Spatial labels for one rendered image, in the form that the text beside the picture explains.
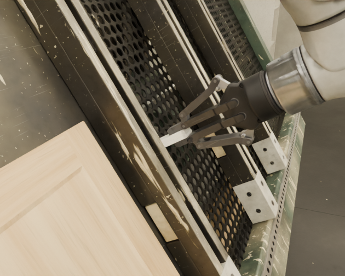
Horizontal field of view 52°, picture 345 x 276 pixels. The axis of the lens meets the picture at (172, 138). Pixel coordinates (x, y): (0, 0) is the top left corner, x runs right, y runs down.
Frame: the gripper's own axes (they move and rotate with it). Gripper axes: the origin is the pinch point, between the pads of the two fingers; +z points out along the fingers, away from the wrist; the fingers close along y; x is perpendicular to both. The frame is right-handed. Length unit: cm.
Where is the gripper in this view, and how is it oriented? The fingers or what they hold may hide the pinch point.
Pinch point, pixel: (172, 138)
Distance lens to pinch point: 65.1
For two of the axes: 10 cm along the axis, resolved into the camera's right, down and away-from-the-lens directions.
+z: -7.9, 3.6, 5.0
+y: -4.9, -8.5, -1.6
